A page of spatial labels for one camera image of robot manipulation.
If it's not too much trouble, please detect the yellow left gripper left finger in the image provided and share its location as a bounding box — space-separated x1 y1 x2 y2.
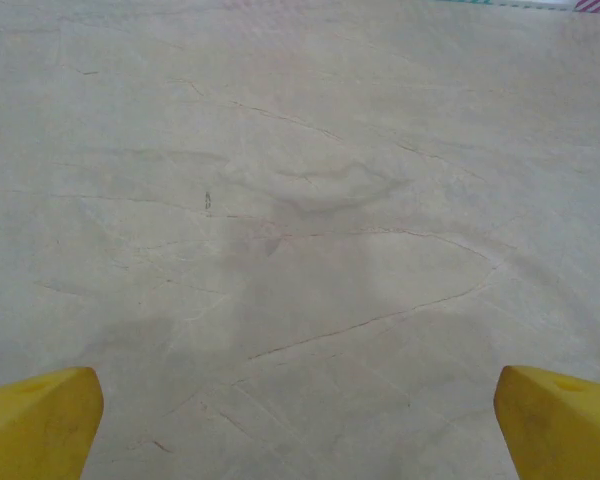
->
0 366 105 480

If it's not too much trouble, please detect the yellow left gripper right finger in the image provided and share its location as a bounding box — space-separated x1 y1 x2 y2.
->
494 365 600 480

